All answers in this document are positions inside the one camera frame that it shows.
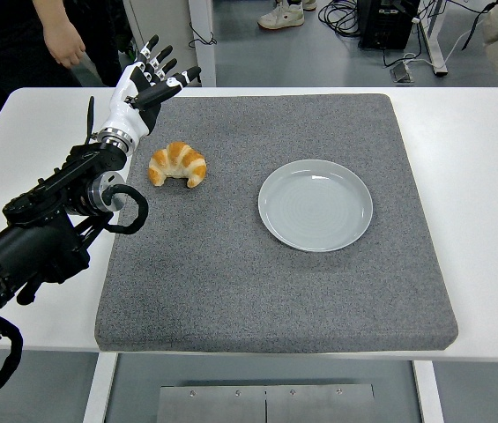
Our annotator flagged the white floor cable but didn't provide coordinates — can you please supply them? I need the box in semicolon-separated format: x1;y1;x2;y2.
402;26;472;68

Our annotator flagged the white table leg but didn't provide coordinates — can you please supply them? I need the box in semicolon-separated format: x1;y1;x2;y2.
412;360;446;423
81;352;118;423

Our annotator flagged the thin black cable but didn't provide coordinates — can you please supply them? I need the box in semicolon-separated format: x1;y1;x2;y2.
188;22;218;48

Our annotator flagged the white upright post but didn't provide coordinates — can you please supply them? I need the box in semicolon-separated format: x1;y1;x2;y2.
188;0;218;88

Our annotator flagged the black floor cable bundle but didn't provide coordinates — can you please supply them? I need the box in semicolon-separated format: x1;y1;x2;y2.
318;0;364;41

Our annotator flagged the grey foot pedal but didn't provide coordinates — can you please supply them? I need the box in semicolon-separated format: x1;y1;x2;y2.
389;61;415;84

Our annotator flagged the white desk leg with foot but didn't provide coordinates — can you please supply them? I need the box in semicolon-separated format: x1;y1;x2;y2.
418;0;449;77

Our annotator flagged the grey round plate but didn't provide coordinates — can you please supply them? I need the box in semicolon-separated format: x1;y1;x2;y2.
257;159;375;254

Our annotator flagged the black computer case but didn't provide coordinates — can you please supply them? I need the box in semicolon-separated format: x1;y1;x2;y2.
358;0;421;50

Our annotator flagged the grey square mat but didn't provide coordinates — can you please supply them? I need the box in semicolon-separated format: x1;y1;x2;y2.
93;93;460;353

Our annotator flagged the small green object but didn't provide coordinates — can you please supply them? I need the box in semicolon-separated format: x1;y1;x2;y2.
118;41;138;63

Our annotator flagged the white cabinet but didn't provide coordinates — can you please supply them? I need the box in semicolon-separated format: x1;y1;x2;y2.
123;0;200;87

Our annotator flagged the person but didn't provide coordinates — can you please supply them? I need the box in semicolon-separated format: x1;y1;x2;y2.
0;0;123;133

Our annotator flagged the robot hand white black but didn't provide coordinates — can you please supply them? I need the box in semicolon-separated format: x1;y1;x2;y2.
100;34;202;138

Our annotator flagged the golden brown croissant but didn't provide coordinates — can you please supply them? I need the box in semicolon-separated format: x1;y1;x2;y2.
148;141;208;189

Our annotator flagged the person's hand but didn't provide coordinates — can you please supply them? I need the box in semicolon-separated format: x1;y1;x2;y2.
43;17;86;70

